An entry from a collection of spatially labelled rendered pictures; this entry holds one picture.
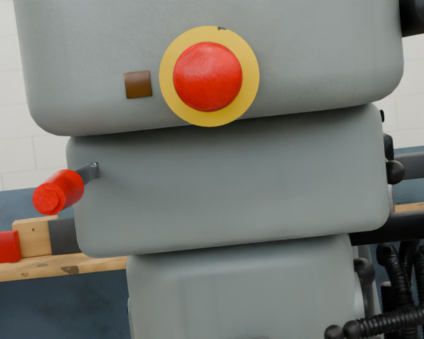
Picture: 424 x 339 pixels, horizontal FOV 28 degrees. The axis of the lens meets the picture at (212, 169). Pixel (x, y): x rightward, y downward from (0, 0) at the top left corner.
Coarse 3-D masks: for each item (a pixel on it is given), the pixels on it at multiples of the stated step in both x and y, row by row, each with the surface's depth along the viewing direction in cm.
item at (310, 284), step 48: (288, 240) 68; (336, 240) 69; (144, 288) 69; (192, 288) 67; (240, 288) 67; (288, 288) 67; (336, 288) 68; (144, 336) 70; (192, 336) 68; (240, 336) 68; (288, 336) 67
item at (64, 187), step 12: (84, 168) 59; (96, 168) 62; (48, 180) 50; (60, 180) 50; (72, 180) 52; (84, 180) 57; (36, 192) 49; (48, 192) 49; (60, 192) 49; (72, 192) 51; (36, 204) 49; (48, 204) 49; (60, 204) 49; (72, 204) 53
